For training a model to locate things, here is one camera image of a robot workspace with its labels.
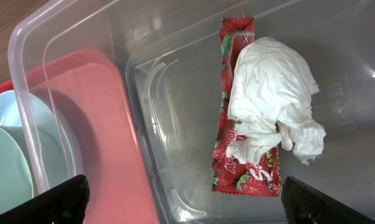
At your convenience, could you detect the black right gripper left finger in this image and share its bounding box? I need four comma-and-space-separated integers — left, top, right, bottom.
0, 174, 90, 224

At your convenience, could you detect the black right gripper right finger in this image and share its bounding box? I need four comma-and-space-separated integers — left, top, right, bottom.
281, 176, 375, 224

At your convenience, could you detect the red candy wrapper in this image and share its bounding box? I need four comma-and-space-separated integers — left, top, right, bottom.
211, 17, 282, 197

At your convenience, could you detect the light green bowl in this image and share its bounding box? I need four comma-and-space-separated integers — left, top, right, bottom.
0, 126, 71, 214

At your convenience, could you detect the light blue plate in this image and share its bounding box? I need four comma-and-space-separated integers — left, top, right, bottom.
0, 90, 84, 188

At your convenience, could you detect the white tissue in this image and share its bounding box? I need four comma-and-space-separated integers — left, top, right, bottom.
226, 37, 326, 164

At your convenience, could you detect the red plastic tray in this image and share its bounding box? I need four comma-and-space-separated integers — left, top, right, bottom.
0, 49, 159, 223

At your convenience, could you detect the clear plastic bin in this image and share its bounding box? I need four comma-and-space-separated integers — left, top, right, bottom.
8, 0, 375, 223

